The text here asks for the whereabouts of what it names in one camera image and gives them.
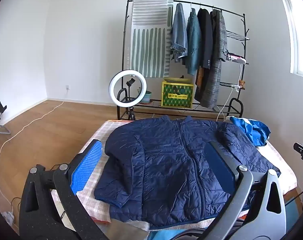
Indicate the grey plaid coat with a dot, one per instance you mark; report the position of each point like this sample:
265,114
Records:
216,80

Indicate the small brown teddy bear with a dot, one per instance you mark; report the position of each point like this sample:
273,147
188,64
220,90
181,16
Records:
242,84

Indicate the window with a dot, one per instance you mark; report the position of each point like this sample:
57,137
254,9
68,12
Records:
301,30

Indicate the navy quilted puffer jacket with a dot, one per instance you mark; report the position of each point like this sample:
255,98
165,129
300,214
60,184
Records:
166,167

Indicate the white power strip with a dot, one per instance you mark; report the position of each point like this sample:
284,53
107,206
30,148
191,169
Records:
9,217

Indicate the checked bed cover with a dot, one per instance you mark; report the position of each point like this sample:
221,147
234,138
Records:
96,132

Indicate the black metal clothes rack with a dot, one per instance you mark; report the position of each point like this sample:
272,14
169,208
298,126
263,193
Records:
156,104

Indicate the blue and white garment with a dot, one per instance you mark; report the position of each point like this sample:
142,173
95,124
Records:
256,130

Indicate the small potted plant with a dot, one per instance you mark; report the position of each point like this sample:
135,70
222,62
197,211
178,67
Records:
146,97

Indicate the yellow-green plate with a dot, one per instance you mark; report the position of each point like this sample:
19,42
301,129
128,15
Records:
176,80

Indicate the green striped white cloth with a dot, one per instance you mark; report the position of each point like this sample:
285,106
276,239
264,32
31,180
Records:
149,50

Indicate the light blue cloth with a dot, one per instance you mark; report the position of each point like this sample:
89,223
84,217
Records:
164,235

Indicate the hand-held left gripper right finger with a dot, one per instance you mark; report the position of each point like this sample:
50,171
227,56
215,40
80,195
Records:
216,165

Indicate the green and yellow patterned box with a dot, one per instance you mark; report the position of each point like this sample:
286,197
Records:
176,95

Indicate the light blue denim jacket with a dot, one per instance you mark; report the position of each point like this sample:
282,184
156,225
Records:
179,35

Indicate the black coat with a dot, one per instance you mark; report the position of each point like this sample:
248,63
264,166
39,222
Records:
206,40

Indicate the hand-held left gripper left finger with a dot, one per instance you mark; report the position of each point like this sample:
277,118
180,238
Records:
87,165

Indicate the teal jacket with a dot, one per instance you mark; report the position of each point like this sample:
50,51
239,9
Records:
194,45

